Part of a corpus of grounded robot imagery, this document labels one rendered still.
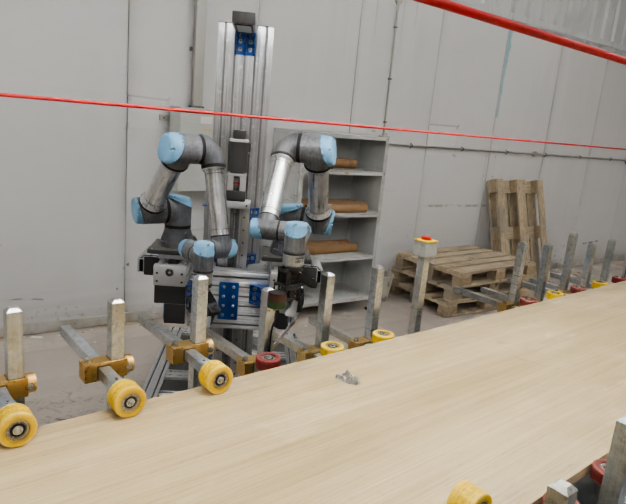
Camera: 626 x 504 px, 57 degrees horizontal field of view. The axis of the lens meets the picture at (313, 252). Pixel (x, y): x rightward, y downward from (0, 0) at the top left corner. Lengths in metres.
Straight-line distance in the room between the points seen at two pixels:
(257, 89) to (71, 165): 1.94
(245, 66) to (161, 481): 1.90
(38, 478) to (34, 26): 3.31
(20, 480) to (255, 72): 1.94
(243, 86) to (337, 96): 2.56
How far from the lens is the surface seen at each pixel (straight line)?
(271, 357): 1.85
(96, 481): 1.32
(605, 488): 1.30
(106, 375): 1.60
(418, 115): 5.87
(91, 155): 4.32
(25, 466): 1.39
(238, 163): 2.63
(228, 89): 2.71
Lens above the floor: 1.65
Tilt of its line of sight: 13 degrees down
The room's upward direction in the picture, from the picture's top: 5 degrees clockwise
